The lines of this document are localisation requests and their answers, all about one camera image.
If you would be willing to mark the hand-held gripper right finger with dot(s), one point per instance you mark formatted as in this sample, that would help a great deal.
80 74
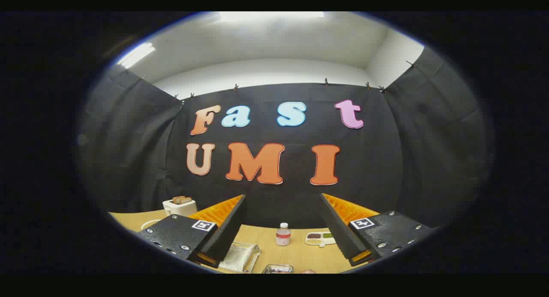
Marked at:
339 232

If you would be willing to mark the toasted bread slice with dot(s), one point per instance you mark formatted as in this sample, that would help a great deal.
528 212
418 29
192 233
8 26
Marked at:
182 199

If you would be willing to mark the ceiling light panel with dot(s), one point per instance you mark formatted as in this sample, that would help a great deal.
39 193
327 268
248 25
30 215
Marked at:
270 16
136 55

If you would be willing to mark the white divided snack tray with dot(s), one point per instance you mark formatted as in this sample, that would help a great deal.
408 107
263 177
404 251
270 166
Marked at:
328 241

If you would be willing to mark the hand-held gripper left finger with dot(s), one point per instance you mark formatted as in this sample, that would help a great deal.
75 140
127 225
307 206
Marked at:
229 228

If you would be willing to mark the white toaster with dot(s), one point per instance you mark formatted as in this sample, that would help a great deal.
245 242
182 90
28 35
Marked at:
178 209

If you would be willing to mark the clear bottle red label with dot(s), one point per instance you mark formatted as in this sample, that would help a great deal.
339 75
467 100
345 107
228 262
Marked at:
283 237

